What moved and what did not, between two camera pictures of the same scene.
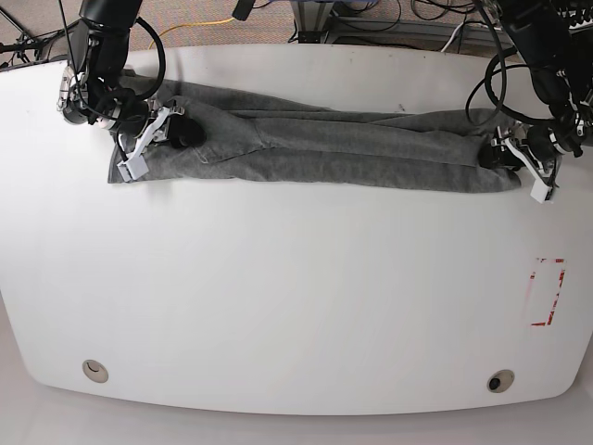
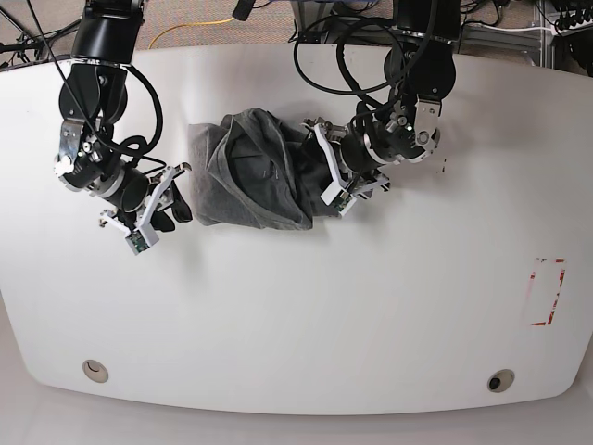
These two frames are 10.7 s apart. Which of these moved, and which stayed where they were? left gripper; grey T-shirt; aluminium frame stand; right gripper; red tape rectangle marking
Moved: right gripper; left gripper; grey T-shirt
Stayed: aluminium frame stand; red tape rectangle marking
